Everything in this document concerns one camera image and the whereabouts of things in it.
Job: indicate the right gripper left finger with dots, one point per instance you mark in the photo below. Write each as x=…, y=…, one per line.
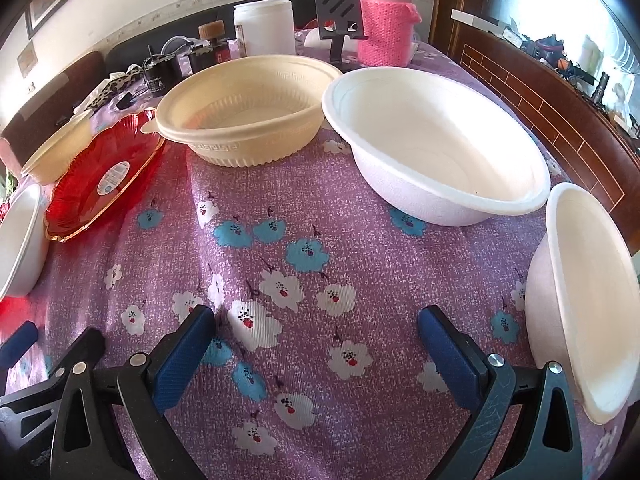
x=87, y=441

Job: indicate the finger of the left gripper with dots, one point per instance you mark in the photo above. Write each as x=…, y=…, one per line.
x=18, y=344

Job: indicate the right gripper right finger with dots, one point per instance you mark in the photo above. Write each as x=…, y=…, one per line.
x=545, y=442

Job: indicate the beige bowl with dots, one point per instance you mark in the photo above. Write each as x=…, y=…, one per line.
x=55, y=155
x=246, y=112

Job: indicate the red glass plate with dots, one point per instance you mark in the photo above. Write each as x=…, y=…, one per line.
x=101, y=174

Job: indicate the large white bowl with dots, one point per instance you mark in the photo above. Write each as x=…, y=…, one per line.
x=436, y=149

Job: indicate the maroon armchair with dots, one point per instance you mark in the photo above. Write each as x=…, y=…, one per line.
x=38, y=118

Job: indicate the black tin can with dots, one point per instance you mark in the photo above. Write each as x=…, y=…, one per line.
x=161, y=73

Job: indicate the wooden radiator cabinet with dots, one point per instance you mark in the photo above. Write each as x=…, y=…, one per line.
x=585, y=144

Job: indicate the black sofa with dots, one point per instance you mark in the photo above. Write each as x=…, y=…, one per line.
x=138, y=47

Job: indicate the dark jar with cork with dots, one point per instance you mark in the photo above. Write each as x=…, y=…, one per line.
x=213, y=49

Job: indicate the white plastic jar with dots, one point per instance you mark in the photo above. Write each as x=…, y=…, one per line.
x=265, y=27

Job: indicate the black phone stand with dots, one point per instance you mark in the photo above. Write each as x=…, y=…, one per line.
x=338, y=20

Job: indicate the pink knitted thermos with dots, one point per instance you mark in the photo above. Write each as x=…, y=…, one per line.
x=388, y=32

